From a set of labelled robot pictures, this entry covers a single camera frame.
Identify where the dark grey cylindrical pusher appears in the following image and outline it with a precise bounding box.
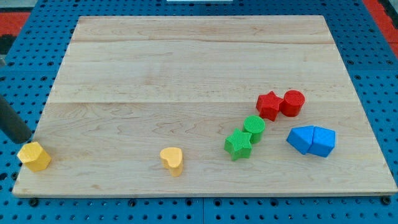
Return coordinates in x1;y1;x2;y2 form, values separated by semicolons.
1;95;32;144

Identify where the yellow hexagon block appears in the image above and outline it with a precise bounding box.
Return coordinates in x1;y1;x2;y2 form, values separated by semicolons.
17;142;52;172

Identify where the yellow heart block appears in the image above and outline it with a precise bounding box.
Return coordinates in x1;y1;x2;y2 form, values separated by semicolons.
159;147;183;177

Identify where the wooden board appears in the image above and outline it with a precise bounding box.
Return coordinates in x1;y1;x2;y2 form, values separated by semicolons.
12;16;397;198

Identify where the green star block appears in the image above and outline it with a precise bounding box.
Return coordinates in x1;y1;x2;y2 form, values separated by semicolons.
224;129;252;161

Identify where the green cylinder block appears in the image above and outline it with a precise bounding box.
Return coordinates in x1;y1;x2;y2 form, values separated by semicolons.
243;115;266;144

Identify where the red star block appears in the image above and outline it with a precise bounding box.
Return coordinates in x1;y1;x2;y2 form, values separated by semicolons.
256;91;284;121

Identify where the red cylinder block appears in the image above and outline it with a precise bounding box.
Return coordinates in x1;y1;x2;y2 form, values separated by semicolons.
280;90;305;117

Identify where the blue cube block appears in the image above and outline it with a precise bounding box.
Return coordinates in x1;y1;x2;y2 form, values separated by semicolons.
287;126;315;155

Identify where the blue pentagon block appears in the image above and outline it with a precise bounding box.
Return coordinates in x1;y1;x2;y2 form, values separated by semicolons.
307;126;336;157

